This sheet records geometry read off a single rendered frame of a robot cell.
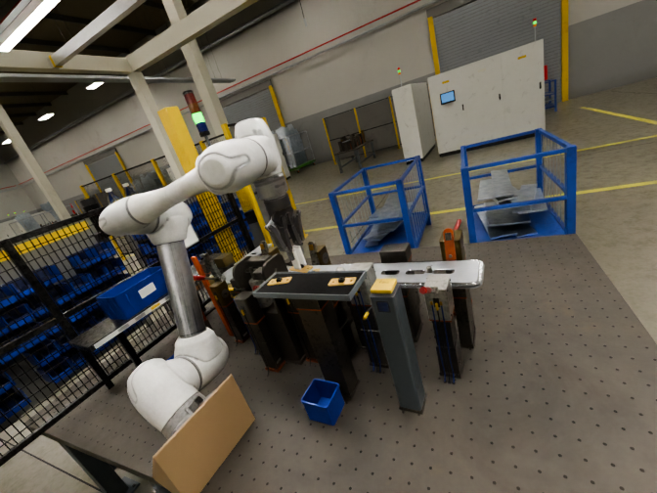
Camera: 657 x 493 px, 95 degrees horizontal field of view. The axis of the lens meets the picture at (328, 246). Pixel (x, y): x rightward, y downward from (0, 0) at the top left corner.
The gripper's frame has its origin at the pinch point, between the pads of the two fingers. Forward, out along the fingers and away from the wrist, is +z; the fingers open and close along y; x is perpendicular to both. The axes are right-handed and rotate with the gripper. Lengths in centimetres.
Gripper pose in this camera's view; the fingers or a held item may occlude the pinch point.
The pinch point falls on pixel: (296, 257)
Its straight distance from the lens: 95.3
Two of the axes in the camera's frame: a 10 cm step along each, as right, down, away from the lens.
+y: 6.4, -4.5, 6.2
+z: 2.8, 8.9, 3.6
